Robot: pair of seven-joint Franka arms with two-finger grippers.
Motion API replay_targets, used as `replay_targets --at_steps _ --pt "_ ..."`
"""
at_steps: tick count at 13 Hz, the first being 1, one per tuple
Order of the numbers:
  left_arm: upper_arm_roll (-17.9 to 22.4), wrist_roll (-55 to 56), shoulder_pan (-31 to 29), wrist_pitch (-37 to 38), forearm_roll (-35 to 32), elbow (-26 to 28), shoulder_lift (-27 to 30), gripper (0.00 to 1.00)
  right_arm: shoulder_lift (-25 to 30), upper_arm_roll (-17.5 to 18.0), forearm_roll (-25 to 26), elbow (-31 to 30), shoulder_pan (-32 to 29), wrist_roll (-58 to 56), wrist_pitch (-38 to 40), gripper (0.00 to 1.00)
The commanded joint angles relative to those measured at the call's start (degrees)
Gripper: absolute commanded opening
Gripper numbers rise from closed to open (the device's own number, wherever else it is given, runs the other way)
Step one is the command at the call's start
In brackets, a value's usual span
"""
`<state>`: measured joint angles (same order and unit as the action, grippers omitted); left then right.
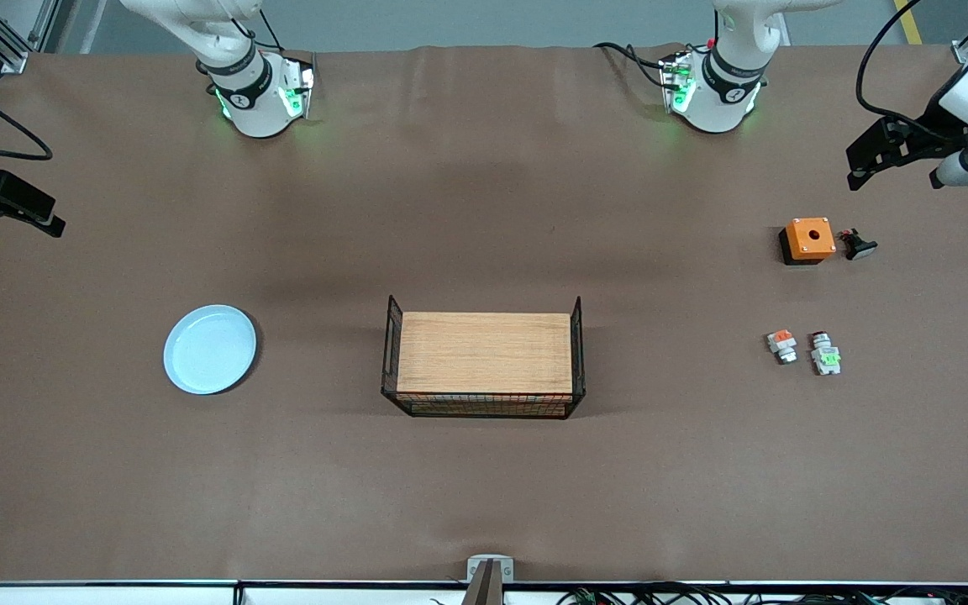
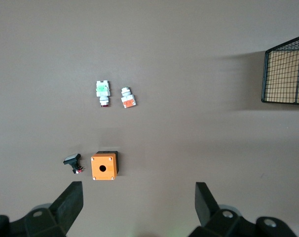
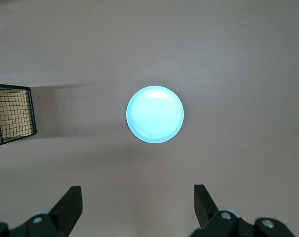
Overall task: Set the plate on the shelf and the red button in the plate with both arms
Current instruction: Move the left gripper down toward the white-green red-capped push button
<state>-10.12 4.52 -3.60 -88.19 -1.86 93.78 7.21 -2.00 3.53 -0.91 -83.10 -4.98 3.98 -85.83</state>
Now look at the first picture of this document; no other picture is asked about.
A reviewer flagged light blue round plate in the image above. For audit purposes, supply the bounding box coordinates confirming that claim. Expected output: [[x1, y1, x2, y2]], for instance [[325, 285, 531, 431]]
[[163, 304, 258, 396]]

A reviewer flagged black clear-capped push button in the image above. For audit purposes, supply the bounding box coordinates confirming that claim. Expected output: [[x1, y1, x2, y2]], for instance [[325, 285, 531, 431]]
[[839, 228, 879, 261]]

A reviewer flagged orange button box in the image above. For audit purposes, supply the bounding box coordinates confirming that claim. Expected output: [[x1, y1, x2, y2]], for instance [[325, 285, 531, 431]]
[[779, 218, 837, 266]]

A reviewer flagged grey connector box green light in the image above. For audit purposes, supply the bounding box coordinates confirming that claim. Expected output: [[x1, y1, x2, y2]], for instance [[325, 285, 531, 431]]
[[278, 55, 317, 120], [659, 50, 697, 114]]

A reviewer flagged wooden board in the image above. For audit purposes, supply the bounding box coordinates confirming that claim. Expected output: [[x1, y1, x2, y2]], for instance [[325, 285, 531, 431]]
[[397, 313, 574, 394]]

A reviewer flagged brown table cover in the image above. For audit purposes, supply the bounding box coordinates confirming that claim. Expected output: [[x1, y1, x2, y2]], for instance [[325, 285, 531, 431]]
[[0, 42, 968, 585]]

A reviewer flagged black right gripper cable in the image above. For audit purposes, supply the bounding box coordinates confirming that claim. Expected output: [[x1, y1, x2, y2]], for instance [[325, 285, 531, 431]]
[[0, 78, 55, 162]]

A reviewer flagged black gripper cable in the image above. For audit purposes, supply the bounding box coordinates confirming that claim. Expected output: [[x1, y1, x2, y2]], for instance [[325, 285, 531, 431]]
[[0, 78, 55, 162], [856, 0, 968, 139]]

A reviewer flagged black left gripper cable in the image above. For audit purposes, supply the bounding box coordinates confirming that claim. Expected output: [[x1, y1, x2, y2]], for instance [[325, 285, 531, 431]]
[[856, 0, 968, 139]]

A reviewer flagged black left base cable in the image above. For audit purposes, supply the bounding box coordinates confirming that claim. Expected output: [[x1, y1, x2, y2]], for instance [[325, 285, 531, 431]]
[[593, 40, 670, 85]]

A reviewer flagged black base cable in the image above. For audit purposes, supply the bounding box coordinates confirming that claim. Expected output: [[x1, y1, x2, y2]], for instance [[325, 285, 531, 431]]
[[593, 40, 670, 85], [232, 0, 285, 53]]

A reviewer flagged black right base cable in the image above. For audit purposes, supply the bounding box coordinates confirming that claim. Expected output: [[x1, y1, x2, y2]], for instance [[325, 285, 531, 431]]
[[232, 0, 285, 53]]

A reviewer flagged black wire basket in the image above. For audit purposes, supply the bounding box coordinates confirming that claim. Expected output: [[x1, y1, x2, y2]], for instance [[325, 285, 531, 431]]
[[381, 294, 587, 420]]

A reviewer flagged black cable bundle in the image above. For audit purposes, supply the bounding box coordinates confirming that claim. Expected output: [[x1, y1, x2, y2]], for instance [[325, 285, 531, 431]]
[[429, 581, 968, 605]]

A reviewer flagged grey metal bracket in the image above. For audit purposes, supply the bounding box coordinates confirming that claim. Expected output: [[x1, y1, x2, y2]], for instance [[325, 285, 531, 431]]
[[467, 555, 515, 584]]

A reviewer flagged dark camera mount post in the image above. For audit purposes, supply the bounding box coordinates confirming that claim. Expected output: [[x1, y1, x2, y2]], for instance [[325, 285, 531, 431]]
[[460, 561, 508, 605]]

